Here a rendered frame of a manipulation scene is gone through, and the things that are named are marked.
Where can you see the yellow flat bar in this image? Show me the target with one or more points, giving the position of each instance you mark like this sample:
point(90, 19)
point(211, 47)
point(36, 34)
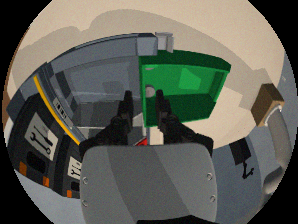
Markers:
point(51, 109)

